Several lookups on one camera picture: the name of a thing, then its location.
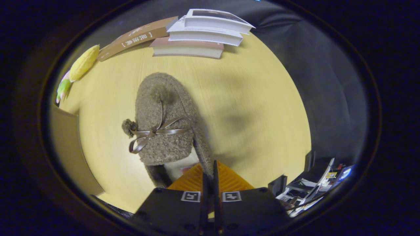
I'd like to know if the brown fuzzy shoe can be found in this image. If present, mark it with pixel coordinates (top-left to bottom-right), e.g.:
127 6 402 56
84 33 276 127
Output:
121 72 214 189

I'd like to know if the brown book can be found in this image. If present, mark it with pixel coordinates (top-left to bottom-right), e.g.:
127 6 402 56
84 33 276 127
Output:
97 16 179 62

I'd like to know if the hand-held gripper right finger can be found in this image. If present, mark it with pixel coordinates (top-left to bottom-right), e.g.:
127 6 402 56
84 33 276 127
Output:
213 160 292 236

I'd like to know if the plain white book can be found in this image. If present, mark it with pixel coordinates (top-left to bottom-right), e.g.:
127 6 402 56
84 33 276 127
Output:
167 20 244 47

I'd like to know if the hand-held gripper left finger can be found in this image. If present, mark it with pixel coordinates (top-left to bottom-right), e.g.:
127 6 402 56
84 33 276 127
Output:
131 162 211 236

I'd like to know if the pink cover book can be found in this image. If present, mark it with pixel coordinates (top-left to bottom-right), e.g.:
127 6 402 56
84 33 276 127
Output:
149 36 225 60

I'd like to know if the green pink plush toy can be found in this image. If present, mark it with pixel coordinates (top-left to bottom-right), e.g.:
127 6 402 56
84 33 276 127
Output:
56 70 72 104

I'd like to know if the white book with portrait cover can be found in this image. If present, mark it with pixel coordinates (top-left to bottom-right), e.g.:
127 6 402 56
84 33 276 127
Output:
184 9 256 35

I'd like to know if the yellow plush toy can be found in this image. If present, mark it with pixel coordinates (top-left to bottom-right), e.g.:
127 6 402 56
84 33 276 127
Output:
69 45 100 83

